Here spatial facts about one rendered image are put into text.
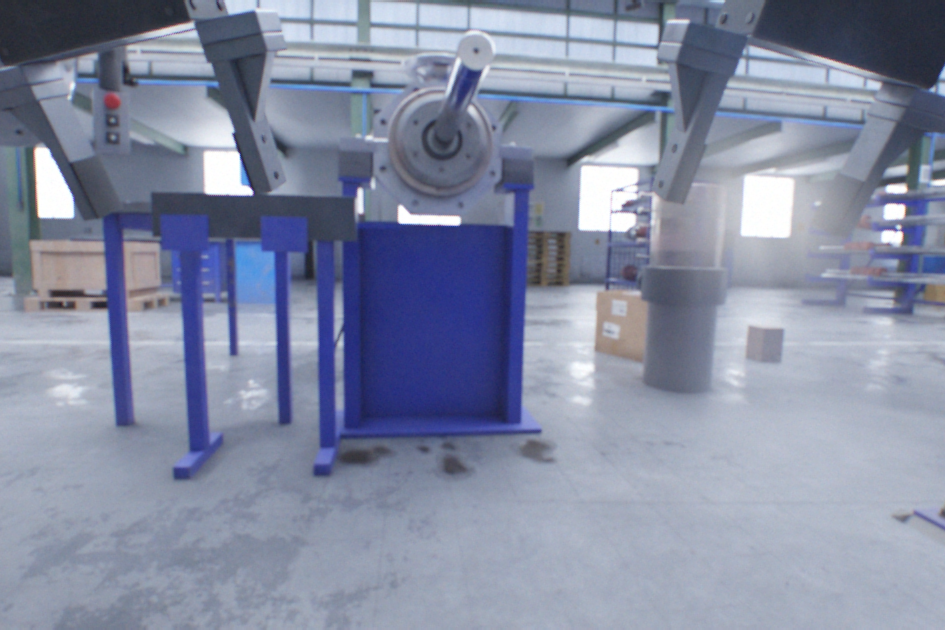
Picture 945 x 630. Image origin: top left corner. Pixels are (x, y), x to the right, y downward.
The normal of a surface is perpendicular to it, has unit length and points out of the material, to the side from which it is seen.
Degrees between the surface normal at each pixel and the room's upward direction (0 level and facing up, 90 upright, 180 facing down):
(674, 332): 90
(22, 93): 113
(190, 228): 90
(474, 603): 0
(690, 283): 90
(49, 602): 0
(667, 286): 90
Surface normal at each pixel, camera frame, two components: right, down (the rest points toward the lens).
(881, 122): -0.98, -0.14
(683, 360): -0.20, 0.11
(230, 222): 0.14, 0.12
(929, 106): 0.07, 0.51
